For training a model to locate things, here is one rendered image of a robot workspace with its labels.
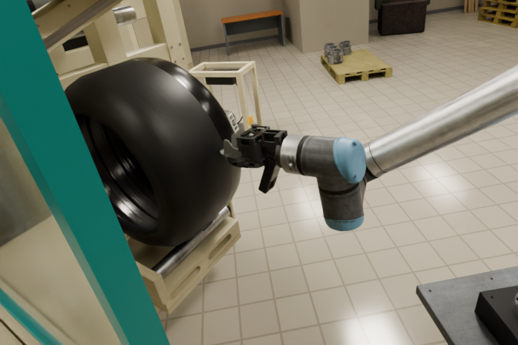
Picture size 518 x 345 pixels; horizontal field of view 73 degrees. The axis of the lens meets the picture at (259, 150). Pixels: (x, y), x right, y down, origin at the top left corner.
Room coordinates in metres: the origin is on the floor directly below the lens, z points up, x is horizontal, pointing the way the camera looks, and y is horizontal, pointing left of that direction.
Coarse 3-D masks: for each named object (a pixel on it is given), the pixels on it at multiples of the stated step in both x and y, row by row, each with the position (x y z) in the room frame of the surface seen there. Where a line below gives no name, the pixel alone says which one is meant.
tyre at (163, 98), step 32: (128, 64) 0.97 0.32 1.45; (160, 64) 0.96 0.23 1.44; (96, 96) 0.83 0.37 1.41; (128, 96) 0.81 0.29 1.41; (160, 96) 0.83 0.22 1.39; (192, 96) 0.87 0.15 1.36; (96, 128) 1.12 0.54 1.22; (128, 128) 0.76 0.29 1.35; (160, 128) 0.76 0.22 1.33; (192, 128) 0.80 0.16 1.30; (224, 128) 0.86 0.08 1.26; (96, 160) 1.09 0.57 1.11; (128, 160) 1.16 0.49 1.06; (160, 160) 0.72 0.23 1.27; (192, 160) 0.75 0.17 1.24; (224, 160) 0.82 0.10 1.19; (128, 192) 1.06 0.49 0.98; (160, 192) 0.72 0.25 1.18; (192, 192) 0.72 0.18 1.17; (224, 192) 0.82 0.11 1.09; (128, 224) 0.88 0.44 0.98; (160, 224) 0.74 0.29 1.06; (192, 224) 0.73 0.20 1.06
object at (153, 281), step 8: (136, 264) 0.73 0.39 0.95; (144, 272) 0.70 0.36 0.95; (152, 272) 0.69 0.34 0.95; (144, 280) 0.68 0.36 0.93; (152, 280) 0.66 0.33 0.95; (160, 280) 0.67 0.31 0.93; (152, 288) 0.67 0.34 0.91; (160, 288) 0.67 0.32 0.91; (152, 296) 0.68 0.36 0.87; (160, 296) 0.66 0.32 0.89; (168, 296) 0.67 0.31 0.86
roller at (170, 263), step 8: (224, 208) 0.96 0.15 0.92; (216, 216) 0.93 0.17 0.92; (224, 216) 0.94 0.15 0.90; (208, 224) 0.89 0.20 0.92; (216, 224) 0.91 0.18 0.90; (200, 232) 0.86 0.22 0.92; (208, 232) 0.88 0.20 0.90; (192, 240) 0.83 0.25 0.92; (200, 240) 0.84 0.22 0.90; (176, 248) 0.80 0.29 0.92; (184, 248) 0.80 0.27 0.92; (192, 248) 0.81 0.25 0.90; (168, 256) 0.77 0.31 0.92; (176, 256) 0.77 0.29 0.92; (184, 256) 0.79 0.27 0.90; (160, 264) 0.74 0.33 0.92; (168, 264) 0.75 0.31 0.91; (176, 264) 0.76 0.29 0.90; (160, 272) 0.72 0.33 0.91; (168, 272) 0.73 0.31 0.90
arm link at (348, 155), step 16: (304, 144) 0.64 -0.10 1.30; (320, 144) 0.62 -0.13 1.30; (336, 144) 0.60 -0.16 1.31; (352, 144) 0.60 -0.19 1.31; (304, 160) 0.62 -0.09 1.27; (320, 160) 0.60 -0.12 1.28; (336, 160) 0.58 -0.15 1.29; (352, 160) 0.57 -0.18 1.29; (320, 176) 0.60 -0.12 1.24; (336, 176) 0.58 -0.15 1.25; (352, 176) 0.56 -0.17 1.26
